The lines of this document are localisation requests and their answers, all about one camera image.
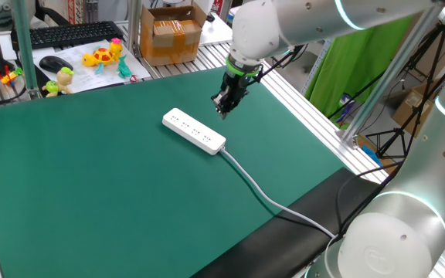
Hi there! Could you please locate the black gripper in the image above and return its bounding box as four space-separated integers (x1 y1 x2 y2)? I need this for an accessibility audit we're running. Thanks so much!
210 71 252 120

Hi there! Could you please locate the white four-socket power strip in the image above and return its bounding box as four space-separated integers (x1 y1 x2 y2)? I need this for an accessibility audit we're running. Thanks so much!
161 107 227 156

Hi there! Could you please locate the taped cardboard box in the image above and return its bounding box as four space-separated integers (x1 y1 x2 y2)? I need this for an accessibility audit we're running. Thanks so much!
140 2 207 67

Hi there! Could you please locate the teal plastic animal toy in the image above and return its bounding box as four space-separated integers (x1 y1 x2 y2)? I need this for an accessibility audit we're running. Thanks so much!
116 55 133 80

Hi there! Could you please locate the yellow turtle toy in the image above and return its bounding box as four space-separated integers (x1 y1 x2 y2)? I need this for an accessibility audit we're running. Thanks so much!
81 37 124 75

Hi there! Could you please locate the bright green cloth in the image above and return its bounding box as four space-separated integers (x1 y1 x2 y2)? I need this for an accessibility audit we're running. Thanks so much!
304 17 413 120

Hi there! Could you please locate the white paper sheet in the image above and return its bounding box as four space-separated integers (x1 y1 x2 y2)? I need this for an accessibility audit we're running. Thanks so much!
32 39 152 94

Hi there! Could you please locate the green table mat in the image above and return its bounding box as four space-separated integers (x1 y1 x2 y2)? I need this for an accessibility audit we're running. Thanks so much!
0 65 349 278

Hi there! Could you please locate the black rubber mat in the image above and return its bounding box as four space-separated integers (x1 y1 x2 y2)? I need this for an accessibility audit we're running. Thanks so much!
191 166 386 278

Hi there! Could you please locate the blue plastic object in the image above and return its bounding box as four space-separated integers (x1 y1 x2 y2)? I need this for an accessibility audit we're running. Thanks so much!
361 144 382 168

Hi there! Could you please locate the doll toy with green cap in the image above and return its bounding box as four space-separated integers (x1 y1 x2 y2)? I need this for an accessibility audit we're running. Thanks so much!
41 66 75 98

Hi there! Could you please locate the black keyboard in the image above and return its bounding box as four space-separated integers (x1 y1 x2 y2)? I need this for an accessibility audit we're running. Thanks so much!
10 21 125 51

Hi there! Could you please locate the black tripod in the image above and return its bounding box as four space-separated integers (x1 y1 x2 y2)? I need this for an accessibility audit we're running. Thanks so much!
365 22 445 159

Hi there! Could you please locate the black computer mouse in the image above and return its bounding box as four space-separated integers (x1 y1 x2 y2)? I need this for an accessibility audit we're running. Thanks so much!
39 55 74 74

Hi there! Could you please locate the plain cardboard box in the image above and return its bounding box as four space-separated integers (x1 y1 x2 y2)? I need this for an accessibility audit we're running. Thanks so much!
392 83 436 138

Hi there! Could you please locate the red yellow small toy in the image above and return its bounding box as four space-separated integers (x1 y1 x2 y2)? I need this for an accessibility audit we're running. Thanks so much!
0 64 25 86

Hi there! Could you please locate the green gripper mount ring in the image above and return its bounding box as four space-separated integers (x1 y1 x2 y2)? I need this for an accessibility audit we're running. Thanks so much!
225 53 262 77

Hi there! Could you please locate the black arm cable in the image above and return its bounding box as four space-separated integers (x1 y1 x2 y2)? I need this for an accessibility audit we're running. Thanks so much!
251 44 307 84

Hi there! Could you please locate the white power strip cord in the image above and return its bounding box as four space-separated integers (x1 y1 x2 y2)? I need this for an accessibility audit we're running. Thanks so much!
219 146 338 239

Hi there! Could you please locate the aluminium frame post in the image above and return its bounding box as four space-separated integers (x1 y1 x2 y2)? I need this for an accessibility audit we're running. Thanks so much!
338 5 445 150
11 0 41 100
127 0 143 55

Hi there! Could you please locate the black base cable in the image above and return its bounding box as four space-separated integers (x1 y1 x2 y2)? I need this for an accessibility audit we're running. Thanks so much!
335 161 405 237

